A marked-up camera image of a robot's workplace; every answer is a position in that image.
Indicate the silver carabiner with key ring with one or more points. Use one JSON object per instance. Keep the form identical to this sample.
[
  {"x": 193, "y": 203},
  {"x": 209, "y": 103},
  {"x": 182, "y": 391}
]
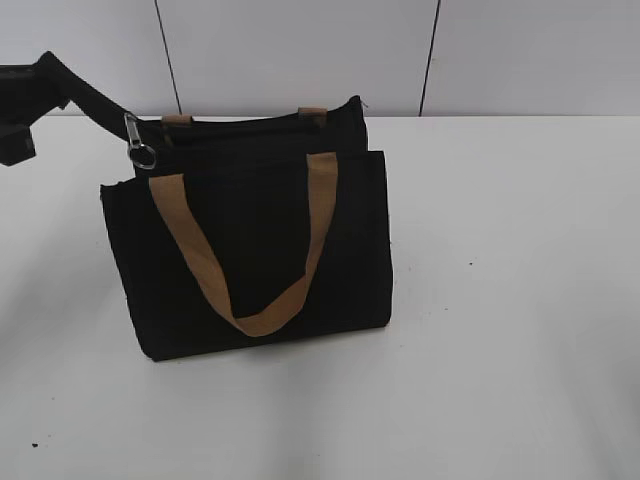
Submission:
[{"x": 142, "y": 155}]

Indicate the black canvas tote bag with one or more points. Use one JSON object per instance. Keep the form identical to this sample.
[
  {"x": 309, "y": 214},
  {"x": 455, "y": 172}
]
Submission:
[{"x": 248, "y": 192}]

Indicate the tan rear bag handle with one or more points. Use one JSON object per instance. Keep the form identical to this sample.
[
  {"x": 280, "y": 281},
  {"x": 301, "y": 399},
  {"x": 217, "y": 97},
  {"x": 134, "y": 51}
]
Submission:
[{"x": 304, "y": 117}]

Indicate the tan front bag handle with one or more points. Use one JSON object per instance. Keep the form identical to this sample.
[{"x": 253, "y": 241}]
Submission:
[{"x": 169, "y": 196}]

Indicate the tan bag handle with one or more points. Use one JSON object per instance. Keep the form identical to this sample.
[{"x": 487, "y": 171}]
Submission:
[
  {"x": 304, "y": 117},
  {"x": 169, "y": 196}
]

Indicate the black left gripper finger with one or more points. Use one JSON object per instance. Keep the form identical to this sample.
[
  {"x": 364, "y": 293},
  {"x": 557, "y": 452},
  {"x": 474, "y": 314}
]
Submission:
[
  {"x": 16, "y": 144},
  {"x": 29, "y": 92}
]

